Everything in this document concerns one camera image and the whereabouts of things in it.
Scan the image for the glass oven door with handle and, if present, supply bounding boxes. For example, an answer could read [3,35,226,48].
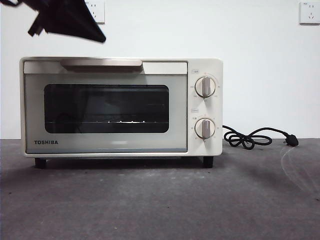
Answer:
[23,59,188,153]

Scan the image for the cream Toshiba toaster oven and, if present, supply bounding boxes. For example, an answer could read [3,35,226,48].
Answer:
[19,56,224,169]

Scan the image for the cream round oven knob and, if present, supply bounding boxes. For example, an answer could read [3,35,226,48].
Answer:
[194,76,217,98]
[194,117,216,140]

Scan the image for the white wall socket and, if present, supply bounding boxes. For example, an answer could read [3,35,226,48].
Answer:
[84,0,106,25]
[299,1,320,25]

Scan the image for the metal wire oven rack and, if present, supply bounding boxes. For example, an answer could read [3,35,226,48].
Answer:
[44,119,168,125]

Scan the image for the black power cable with plug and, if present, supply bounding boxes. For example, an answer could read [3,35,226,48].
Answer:
[222,124,300,151]

